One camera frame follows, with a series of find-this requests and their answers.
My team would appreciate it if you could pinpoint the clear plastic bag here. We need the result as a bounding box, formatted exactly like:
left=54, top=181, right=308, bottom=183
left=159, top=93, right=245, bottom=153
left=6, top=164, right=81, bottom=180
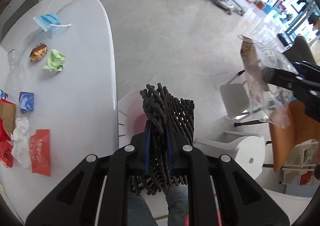
left=238, top=35, right=298, bottom=128

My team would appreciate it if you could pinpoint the red snack packet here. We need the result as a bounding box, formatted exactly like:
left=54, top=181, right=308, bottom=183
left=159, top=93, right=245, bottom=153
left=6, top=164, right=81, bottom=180
left=29, top=130, right=51, bottom=177

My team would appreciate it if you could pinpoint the black foam net sleeve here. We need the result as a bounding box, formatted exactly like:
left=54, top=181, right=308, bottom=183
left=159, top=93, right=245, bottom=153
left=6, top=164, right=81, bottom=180
left=130, top=83, right=195, bottom=196

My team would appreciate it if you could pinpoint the blue surgical face mask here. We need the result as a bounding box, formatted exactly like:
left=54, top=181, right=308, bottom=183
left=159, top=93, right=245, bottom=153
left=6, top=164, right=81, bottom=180
left=33, top=13, right=72, bottom=34

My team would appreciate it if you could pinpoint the white slotted trash bin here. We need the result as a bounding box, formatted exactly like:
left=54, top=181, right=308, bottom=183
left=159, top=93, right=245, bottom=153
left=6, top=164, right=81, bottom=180
left=118, top=89, right=147, bottom=148

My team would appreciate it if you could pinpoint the orange chair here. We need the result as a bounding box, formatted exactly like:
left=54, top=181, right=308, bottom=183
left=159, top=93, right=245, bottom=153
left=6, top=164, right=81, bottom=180
left=269, top=100, right=319, bottom=172

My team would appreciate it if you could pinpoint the crumpled white tissue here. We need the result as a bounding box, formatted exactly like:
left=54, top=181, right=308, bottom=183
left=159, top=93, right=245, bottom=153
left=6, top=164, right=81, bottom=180
left=11, top=117, right=31, bottom=169

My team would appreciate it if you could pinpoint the blue crumpled wrapper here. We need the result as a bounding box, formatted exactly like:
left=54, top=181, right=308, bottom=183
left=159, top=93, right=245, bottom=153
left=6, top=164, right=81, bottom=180
left=19, top=92, right=34, bottom=114

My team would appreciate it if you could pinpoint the red and brown package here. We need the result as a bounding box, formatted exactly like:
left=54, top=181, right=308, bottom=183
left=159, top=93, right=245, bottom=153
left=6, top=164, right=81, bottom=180
left=1, top=90, right=16, bottom=168

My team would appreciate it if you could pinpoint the crumpled green paper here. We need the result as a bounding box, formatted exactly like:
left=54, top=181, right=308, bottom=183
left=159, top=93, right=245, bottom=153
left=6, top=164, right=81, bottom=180
left=43, top=49, right=66, bottom=72

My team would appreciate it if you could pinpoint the clear plastic bottle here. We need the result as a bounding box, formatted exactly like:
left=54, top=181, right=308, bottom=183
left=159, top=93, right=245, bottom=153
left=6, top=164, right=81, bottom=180
left=5, top=49, right=25, bottom=95

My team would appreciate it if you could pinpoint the brown snack wrapper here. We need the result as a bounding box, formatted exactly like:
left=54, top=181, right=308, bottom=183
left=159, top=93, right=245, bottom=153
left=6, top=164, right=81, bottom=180
left=29, top=43, right=47, bottom=62

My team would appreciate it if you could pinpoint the grey dining chair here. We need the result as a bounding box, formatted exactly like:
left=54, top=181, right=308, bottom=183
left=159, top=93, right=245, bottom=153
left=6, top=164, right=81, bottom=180
left=1, top=0, right=39, bottom=40

